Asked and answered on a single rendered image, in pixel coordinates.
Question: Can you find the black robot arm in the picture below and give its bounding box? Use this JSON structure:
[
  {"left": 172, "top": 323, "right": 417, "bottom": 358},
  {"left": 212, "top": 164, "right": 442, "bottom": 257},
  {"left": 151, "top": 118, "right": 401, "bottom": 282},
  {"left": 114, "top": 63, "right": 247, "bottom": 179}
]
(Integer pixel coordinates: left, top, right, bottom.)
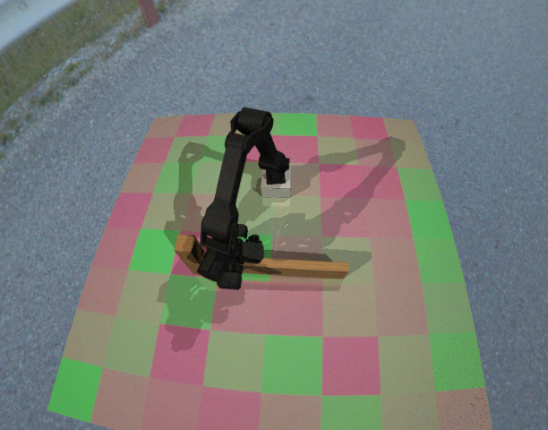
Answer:
[{"left": 197, "top": 107, "right": 290, "bottom": 282}]

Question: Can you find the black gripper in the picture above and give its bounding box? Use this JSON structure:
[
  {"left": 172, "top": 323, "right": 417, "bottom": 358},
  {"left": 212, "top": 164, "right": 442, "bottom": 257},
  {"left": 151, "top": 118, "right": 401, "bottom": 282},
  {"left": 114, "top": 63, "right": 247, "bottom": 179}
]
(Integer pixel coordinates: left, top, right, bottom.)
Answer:
[{"left": 217, "top": 224, "right": 248, "bottom": 290}]

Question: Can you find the brown wooden post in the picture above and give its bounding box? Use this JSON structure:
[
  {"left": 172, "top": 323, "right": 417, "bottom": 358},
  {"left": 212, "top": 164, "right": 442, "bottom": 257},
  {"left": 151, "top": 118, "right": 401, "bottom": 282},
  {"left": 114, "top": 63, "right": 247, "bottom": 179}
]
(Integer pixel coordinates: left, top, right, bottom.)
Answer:
[{"left": 174, "top": 234, "right": 205, "bottom": 274}]

